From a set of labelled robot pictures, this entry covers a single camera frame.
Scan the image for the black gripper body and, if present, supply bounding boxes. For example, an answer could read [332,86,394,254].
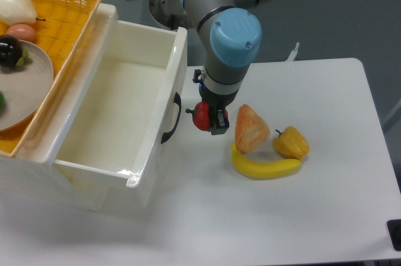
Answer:
[192,69,237,118]

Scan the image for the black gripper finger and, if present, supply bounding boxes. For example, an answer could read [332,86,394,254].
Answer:
[211,109,229,135]

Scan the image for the red toy pepper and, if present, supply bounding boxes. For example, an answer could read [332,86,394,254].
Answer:
[185,101,211,131]

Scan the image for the yellow toy pepper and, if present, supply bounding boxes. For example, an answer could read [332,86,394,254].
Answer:
[272,126,310,160]

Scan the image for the open white upper drawer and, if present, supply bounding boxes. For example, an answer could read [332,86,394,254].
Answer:
[55,21,187,189]

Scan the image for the white drawer cabinet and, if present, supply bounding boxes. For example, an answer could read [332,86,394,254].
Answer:
[1,4,187,210]

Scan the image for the toy bread slice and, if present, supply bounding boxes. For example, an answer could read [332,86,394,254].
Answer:
[234,104,270,154]

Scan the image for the yellow toy banana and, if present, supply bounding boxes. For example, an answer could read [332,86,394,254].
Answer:
[231,143,302,180]

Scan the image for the yellow woven basket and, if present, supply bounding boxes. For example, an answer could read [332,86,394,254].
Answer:
[1,0,102,158]

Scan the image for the grey plate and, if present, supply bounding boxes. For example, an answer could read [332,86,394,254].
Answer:
[1,41,54,131]

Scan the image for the black corner device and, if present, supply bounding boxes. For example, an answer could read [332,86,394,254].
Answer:
[387,219,401,252]

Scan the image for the dark purple toy grapes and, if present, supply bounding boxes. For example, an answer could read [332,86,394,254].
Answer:
[0,34,32,68]

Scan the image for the green toy fruit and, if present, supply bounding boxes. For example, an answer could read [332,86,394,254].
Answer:
[0,92,6,113]

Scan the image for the white toy pear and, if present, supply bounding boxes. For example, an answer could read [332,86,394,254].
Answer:
[1,0,46,26]

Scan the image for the black drawer handle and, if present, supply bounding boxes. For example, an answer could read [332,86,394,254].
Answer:
[160,92,182,144]

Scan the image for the white table bracket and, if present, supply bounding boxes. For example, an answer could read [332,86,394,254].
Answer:
[287,42,300,62]

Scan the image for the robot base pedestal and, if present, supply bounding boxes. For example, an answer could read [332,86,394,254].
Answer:
[149,0,193,30]

